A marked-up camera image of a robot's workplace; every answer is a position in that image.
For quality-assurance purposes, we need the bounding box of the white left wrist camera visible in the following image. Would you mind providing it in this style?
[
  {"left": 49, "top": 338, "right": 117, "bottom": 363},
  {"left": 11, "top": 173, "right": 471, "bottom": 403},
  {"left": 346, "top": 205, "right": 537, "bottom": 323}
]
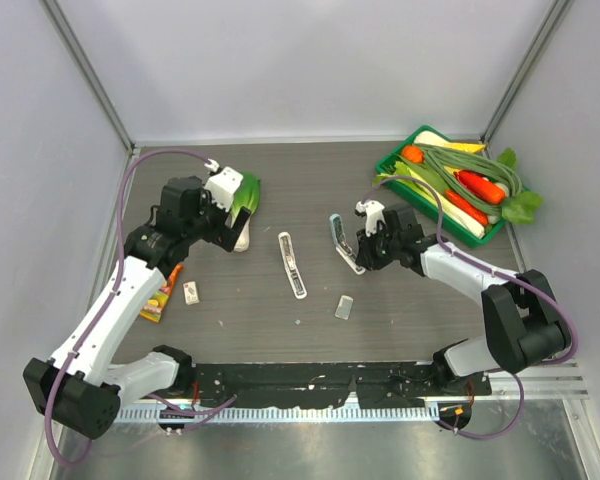
[{"left": 204, "top": 159, "right": 243, "bottom": 211}]

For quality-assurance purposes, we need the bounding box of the green bok choy toy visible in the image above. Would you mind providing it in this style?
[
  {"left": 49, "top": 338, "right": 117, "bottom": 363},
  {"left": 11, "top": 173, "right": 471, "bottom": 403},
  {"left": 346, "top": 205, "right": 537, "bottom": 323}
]
[{"left": 230, "top": 172, "right": 261, "bottom": 252}]

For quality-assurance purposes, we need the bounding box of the white radish toy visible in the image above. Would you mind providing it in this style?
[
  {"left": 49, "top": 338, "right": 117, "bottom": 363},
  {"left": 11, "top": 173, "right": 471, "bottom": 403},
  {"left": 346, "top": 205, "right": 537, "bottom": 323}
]
[{"left": 413, "top": 130, "right": 451, "bottom": 148}]

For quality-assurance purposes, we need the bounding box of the orange pumpkin toy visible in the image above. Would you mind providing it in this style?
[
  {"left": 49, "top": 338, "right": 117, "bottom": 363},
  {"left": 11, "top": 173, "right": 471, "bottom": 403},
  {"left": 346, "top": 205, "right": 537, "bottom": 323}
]
[{"left": 400, "top": 145, "right": 424, "bottom": 164}]

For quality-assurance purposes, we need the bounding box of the green long beans bundle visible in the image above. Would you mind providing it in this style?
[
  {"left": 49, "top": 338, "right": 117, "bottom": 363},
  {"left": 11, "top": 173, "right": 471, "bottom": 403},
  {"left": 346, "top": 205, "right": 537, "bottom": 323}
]
[{"left": 416, "top": 144, "right": 502, "bottom": 216}]

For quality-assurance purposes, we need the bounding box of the yellow corn toy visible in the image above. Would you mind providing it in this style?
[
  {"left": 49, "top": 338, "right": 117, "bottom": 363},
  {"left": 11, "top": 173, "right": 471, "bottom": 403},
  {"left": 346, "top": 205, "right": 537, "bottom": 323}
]
[{"left": 444, "top": 142, "right": 486, "bottom": 154}]

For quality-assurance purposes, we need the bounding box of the pale green leek toy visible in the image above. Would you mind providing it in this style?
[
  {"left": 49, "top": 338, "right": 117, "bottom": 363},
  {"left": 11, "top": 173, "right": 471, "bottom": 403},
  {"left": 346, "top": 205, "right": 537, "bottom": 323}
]
[{"left": 372, "top": 160, "right": 488, "bottom": 244}]

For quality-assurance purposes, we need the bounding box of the colourful snack packet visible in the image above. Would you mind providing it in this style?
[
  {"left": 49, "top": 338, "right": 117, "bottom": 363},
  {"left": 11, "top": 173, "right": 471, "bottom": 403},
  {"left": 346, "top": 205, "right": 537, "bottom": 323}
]
[{"left": 139, "top": 263, "right": 184, "bottom": 323}]

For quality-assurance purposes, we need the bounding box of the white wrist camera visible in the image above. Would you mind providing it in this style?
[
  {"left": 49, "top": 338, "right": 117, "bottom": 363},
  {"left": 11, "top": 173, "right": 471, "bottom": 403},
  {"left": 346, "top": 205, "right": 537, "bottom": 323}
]
[
  {"left": 204, "top": 159, "right": 243, "bottom": 211},
  {"left": 355, "top": 200, "right": 385, "bottom": 237}
]

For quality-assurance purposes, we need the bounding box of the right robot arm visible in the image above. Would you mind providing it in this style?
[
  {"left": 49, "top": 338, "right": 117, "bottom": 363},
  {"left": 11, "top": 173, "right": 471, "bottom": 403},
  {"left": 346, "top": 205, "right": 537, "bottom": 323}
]
[{"left": 355, "top": 200, "right": 575, "bottom": 395}]

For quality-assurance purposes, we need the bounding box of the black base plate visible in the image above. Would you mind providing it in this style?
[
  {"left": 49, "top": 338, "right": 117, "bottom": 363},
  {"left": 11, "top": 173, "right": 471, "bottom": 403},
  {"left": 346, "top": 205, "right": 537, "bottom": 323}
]
[{"left": 192, "top": 362, "right": 492, "bottom": 410}]

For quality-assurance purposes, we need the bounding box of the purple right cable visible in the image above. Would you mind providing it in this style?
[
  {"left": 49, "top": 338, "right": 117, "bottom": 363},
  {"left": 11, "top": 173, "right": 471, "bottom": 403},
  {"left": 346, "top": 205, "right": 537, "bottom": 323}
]
[{"left": 362, "top": 175, "right": 579, "bottom": 438}]

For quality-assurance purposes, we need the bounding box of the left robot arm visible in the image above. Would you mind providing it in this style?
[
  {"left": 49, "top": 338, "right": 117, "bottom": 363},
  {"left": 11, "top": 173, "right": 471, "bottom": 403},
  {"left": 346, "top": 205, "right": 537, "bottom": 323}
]
[{"left": 23, "top": 168, "right": 251, "bottom": 440}]

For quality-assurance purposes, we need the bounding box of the green lettuce leaf toy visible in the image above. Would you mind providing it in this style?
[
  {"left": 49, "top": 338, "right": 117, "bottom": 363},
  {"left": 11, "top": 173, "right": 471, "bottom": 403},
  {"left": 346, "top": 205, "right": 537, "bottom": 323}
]
[{"left": 496, "top": 148, "right": 544, "bottom": 224}]

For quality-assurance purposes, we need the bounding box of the green plastic tray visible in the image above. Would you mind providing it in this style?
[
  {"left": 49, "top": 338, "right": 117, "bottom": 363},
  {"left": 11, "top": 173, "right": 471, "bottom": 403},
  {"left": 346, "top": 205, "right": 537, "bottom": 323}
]
[{"left": 375, "top": 124, "right": 530, "bottom": 249}]

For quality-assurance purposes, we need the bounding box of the orange carrot toy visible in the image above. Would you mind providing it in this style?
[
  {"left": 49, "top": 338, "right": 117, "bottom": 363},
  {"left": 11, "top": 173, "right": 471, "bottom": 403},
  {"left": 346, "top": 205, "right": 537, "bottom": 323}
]
[{"left": 455, "top": 170, "right": 506, "bottom": 205}]

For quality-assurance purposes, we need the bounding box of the staples box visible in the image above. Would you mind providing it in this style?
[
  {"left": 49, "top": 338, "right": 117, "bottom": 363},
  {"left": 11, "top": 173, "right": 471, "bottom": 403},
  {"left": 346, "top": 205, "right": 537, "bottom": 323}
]
[{"left": 183, "top": 281, "right": 200, "bottom": 305}]

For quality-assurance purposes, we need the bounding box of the perforated cable duct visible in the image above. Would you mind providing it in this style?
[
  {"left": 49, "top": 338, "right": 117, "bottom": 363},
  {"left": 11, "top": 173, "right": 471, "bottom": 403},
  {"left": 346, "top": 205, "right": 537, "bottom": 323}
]
[{"left": 115, "top": 401, "right": 439, "bottom": 425}]

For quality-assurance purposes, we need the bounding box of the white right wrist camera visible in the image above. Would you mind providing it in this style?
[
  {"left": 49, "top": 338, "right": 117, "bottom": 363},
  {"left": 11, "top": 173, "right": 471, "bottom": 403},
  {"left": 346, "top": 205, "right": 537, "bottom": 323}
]
[{"left": 355, "top": 200, "right": 385, "bottom": 237}]

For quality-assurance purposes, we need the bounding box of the white stapler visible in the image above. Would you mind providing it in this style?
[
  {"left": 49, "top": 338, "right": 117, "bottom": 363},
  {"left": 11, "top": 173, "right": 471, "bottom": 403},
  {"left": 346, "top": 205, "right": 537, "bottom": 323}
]
[{"left": 278, "top": 232, "right": 307, "bottom": 300}]

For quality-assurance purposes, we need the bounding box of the red chili pepper toy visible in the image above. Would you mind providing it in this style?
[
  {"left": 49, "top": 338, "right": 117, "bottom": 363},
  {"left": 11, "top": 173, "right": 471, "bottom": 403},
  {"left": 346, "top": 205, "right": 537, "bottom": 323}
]
[{"left": 445, "top": 189, "right": 489, "bottom": 227}]

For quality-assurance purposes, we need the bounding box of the staples tray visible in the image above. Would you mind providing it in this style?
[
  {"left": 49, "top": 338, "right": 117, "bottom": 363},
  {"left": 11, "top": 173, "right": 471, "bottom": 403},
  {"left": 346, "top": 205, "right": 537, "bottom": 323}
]
[{"left": 334, "top": 295, "right": 353, "bottom": 320}]

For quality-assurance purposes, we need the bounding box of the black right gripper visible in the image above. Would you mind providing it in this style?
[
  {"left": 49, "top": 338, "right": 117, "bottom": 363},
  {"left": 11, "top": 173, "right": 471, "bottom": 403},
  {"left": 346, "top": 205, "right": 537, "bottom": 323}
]
[{"left": 356, "top": 223, "right": 401, "bottom": 271}]

